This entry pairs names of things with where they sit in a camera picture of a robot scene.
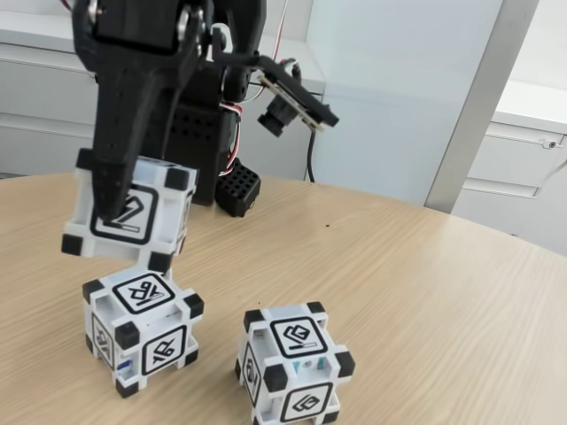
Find grey metal pillar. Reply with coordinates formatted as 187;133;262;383
423;0;540;218

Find red white base servo cable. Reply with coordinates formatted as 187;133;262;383
216;100;244;178

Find black gripper camera module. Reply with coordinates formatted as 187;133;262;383
256;55;341;139

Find small white low cabinet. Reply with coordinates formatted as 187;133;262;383
451;110;567;258

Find white cube layered hexagon symbol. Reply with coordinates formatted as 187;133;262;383
234;302;357;425

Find black camera cable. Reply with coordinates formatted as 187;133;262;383
305;130;318;183

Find white cube angular letters symbol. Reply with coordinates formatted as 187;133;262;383
82;267;206;399

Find wide white low cabinet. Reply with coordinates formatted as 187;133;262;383
0;0;327;182

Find white cube bolt symbol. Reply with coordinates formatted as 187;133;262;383
60;148;199;272

